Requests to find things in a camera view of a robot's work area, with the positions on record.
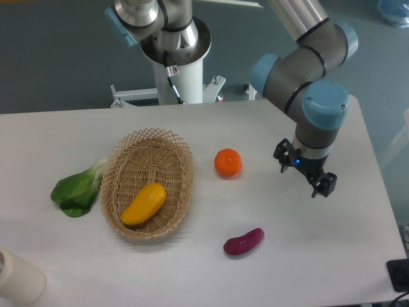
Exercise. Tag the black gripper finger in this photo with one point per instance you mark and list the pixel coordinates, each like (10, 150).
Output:
(282, 154)
(324, 185)

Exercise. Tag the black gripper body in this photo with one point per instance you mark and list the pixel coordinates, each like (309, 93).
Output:
(312, 169)

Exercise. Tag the green bok choy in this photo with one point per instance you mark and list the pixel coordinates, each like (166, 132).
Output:
(76, 194)

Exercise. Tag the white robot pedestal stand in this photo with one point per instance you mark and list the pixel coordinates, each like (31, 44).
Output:
(177, 61)

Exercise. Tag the woven wicker basket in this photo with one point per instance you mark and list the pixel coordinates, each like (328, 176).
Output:
(144, 157)

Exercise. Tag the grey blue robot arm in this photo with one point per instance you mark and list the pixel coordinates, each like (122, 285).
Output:
(295, 84)

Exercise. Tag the blue object on floor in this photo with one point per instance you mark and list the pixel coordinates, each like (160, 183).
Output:
(395, 12)

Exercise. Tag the orange tangerine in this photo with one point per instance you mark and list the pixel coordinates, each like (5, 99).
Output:
(228, 163)

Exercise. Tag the cream cylindrical bottle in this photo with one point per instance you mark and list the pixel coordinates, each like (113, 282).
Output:
(21, 281)

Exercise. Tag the yellow mango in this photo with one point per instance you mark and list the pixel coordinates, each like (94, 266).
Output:
(146, 203)

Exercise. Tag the purple sweet potato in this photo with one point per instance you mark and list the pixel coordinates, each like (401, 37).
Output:
(237, 246)

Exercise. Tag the black box at edge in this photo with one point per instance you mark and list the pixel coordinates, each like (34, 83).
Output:
(398, 274)

